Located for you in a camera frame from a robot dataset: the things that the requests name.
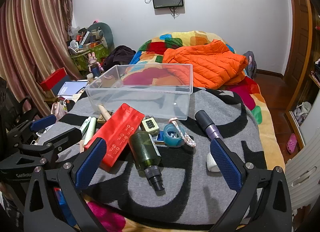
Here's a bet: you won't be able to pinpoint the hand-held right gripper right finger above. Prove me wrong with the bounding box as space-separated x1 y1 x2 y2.
209 137 293 232

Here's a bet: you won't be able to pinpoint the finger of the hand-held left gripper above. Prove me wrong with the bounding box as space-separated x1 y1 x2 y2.
17 127 83 170
7 114 57 145

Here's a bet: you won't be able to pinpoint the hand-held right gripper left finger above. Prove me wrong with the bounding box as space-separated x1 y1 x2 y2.
23 137 108 232

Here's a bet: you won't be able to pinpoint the white tube with green print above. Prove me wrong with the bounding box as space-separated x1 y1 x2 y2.
79 116 92 136

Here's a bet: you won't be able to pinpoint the white green tubes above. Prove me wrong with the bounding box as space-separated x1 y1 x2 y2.
83 117 97 146

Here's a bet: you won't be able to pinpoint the red foil pouch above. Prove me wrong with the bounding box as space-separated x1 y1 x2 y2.
84 103 146 173

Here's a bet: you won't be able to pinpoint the purple black tube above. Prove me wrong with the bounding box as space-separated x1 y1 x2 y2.
194 110 223 145

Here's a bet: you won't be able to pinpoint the pink white braided rope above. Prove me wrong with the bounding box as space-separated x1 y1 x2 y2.
168 117 197 148

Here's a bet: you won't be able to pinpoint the dark green spray bottle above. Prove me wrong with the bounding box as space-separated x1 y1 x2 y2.
128 131 166 196

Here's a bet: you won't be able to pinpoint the blue tape roll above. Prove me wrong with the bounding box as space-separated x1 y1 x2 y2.
163 123 187 147

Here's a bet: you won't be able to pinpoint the clear plastic box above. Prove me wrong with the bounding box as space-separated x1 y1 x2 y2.
85 63 194 121

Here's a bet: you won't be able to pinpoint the white bandage roll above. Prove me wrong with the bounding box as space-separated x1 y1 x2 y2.
206 152 220 172

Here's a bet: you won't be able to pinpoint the pink plastic bag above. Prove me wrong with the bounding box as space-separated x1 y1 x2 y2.
51 102 67 121

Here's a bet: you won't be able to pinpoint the blue white notebook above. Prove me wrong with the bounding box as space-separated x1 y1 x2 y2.
57 80 88 96

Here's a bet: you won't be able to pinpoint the red box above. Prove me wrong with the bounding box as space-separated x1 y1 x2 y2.
40 67 68 92

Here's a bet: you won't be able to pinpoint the wooden stick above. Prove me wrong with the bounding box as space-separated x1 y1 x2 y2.
97 104 113 124

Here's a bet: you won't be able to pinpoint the grey black blanket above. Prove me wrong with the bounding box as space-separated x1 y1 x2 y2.
37 87 268 231

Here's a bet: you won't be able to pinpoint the pink clog shoe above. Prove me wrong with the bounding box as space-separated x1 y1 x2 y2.
286 133 298 154

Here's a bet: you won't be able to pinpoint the blue white card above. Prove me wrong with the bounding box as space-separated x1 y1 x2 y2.
152 132 167 145

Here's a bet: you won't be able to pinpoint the green storage box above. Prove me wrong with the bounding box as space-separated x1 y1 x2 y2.
70 43 110 71

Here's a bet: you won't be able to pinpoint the pink rabbit toy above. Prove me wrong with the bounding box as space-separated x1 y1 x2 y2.
87 52 103 77

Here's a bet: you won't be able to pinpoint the white ribbed panel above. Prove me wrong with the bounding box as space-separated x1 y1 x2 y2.
285 127 320 212

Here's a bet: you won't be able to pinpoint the striped curtain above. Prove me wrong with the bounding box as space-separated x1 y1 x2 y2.
0 0 83 117

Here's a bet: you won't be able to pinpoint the white bag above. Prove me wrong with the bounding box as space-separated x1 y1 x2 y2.
294 102 312 125

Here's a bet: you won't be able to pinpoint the dark cloth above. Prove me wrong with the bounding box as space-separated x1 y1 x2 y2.
102 45 137 71

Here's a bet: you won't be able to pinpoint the orange puffer jacket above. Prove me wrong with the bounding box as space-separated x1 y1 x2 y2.
162 39 249 90

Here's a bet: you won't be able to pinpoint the grey backpack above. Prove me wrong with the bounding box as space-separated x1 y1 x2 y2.
242 51 257 80

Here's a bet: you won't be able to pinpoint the grey neck pillow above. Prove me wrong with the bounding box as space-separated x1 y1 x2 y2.
87 22 114 49

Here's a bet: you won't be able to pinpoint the colourful patchwork blanket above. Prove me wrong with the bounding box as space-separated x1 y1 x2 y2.
82 31 285 232

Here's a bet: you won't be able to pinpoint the wooden door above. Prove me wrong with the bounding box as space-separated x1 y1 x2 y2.
282 0 315 82

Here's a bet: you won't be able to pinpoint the mahjong tile keychain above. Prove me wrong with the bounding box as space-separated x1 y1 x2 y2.
141 118 160 133

